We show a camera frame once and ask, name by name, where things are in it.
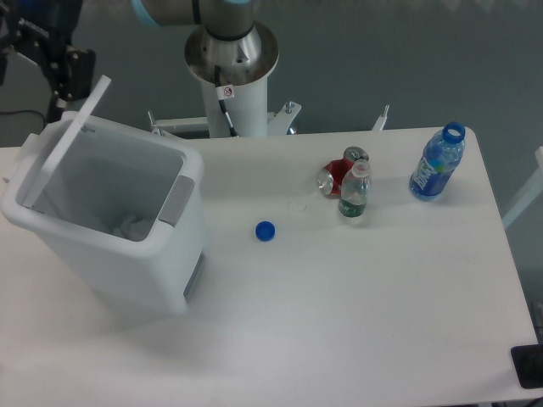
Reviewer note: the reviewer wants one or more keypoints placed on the crushed red soda can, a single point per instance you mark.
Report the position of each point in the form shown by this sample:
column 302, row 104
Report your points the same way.
column 329, row 178

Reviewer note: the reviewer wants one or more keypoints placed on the black device at edge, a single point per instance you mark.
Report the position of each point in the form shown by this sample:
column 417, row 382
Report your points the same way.
column 527, row 360

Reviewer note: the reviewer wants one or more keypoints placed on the crumpled white paper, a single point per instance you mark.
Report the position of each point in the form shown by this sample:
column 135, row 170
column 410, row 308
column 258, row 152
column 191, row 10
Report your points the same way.
column 133, row 227

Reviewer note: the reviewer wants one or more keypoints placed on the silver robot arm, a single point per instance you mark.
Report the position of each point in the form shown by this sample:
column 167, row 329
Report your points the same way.
column 228, row 47

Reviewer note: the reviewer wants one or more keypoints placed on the blue bottle cap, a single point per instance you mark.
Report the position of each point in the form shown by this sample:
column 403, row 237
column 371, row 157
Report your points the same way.
column 265, row 231

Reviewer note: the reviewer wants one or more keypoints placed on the blue drink bottle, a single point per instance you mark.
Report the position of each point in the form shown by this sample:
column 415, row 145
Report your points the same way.
column 441, row 155

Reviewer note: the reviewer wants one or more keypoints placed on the white frame at right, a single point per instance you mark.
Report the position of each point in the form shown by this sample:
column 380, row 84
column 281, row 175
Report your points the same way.
column 526, row 194

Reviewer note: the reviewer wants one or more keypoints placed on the white trash can lid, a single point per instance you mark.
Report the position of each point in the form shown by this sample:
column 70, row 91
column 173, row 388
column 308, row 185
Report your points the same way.
column 68, row 140

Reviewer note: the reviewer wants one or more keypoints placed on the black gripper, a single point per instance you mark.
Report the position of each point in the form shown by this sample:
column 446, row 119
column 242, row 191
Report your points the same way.
column 42, row 32

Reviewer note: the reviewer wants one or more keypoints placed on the clear green-label bottle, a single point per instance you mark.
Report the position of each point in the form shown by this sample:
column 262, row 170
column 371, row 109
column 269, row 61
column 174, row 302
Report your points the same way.
column 354, row 189

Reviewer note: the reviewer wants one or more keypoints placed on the white trash can body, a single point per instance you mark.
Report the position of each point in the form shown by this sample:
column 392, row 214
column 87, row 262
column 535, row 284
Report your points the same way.
column 120, row 206

